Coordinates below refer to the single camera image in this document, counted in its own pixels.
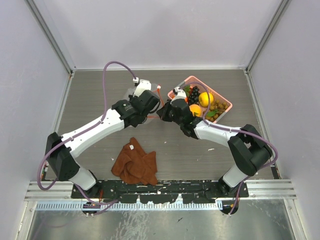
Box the clear zip top bag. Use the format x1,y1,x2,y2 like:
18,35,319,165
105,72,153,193
124,80,163,124

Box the orange peach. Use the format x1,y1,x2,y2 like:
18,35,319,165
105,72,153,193
189,104,203,117

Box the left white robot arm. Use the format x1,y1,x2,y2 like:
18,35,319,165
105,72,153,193
45,90,161,198

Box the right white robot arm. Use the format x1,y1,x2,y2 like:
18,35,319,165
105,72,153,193
156,99,273,197

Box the dark grape bunch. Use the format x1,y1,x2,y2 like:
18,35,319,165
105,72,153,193
187,86,200,105

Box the yellow apple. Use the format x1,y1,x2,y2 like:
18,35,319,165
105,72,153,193
198,92,214,107

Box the brown longan bunch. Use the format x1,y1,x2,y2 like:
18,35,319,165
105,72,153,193
205,100,229,123

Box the pink plastic basket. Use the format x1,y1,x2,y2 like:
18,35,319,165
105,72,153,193
177,76,233,124

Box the brown cloth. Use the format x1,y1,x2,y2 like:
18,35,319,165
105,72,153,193
111,137,158,186

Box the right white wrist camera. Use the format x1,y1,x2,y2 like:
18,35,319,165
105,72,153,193
132,77,152,97

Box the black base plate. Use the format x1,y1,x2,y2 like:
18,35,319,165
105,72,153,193
71,179,250,205

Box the grey slotted cable duct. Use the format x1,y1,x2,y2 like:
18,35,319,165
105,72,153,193
35,200,223,212

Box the aluminium frame rail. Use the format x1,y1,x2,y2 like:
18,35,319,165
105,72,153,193
25,179,297,200

